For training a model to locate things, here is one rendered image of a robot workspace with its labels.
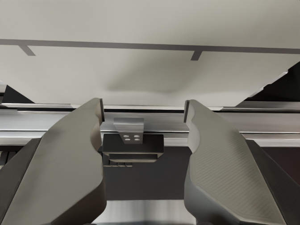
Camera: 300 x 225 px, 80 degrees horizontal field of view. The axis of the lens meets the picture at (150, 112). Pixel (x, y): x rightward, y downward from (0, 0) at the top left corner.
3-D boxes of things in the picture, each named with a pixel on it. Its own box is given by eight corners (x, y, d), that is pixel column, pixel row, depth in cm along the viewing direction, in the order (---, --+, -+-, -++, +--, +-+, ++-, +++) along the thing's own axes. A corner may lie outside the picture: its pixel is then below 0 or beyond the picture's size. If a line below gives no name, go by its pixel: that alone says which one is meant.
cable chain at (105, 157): (132, 152, 53) (131, 165, 52) (133, 153, 59) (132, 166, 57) (0, 151, 51) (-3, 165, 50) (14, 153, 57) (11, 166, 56)
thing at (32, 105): (219, 78, 18) (222, 107, 17) (208, 91, 21) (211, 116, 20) (9, 73, 17) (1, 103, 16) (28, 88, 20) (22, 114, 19)
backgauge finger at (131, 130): (179, 108, 22) (181, 151, 20) (158, 142, 46) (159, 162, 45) (77, 107, 21) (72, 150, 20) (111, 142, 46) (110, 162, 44)
